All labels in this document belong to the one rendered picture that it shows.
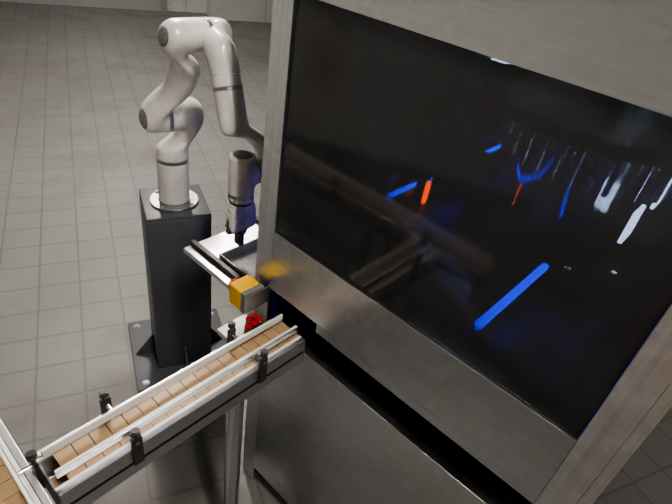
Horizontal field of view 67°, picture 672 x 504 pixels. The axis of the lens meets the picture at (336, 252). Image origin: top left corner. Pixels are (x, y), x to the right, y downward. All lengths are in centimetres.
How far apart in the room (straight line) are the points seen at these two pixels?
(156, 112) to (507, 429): 148
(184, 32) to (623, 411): 146
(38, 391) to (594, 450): 224
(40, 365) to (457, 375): 209
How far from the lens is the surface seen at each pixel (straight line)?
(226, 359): 142
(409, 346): 121
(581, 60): 86
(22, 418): 262
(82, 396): 262
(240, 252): 186
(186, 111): 201
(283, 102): 124
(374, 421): 145
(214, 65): 160
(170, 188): 211
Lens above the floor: 198
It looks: 35 degrees down
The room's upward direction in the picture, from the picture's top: 10 degrees clockwise
